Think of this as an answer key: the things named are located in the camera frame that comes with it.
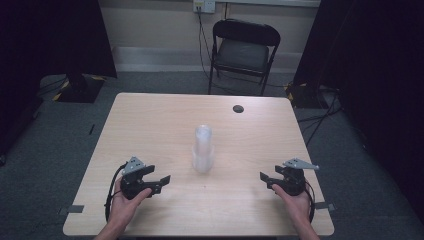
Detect black floor cables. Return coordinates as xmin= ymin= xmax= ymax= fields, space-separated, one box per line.
xmin=296 ymin=85 xmax=345 ymax=148
xmin=35 ymin=75 xmax=70 ymax=98

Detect black stand base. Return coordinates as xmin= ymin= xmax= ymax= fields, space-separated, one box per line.
xmin=285 ymin=81 xmax=336 ymax=110
xmin=53 ymin=73 xmax=107 ymax=104

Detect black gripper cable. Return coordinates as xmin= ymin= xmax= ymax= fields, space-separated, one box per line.
xmin=303 ymin=179 xmax=317 ymax=224
xmin=104 ymin=161 xmax=130 ymax=223

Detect stack of clear plastic cups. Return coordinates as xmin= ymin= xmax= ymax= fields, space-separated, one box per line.
xmin=191 ymin=124 xmax=215 ymax=175

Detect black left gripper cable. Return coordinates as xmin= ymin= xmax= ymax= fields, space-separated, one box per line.
xmin=104 ymin=161 xmax=130 ymax=223

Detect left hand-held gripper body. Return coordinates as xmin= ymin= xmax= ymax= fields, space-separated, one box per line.
xmin=119 ymin=156 xmax=158 ymax=201

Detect black folding chair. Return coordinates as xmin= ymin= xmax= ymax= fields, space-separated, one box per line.
xmin=207 ymin=18 xmax=282 ymax=97

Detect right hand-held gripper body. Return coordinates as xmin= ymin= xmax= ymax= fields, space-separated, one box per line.
xmin=276 ymin=157 xmax=320 ymax=197

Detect person's right hand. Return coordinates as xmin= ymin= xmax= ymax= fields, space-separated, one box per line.
xmin=271 ymin=183 xmax=313 ymax=228

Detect person's left hand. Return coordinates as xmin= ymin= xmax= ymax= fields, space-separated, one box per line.
xmin=108 ymin=180 xmax=153 ymax=230

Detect grey tape strip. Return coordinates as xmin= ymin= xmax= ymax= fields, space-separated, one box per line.
xmin=57 ymin=204 xmax=85 ymax=216
xmin=313 ymin=201 xmax=336 ymax=212

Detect dark curtain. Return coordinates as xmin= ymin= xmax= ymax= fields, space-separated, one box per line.
xmin=0 ymin=0 xmax=118 ymax=158
xmin=292 ymin=0 xmax=424 ymax=223

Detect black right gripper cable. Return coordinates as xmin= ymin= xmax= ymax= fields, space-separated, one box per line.
xmin=303 ymin=179 xmax=317 ymax=224

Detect white wall power outlet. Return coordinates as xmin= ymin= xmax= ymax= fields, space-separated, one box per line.
xmin=192 ymin=0 xmax=217 ymax=15

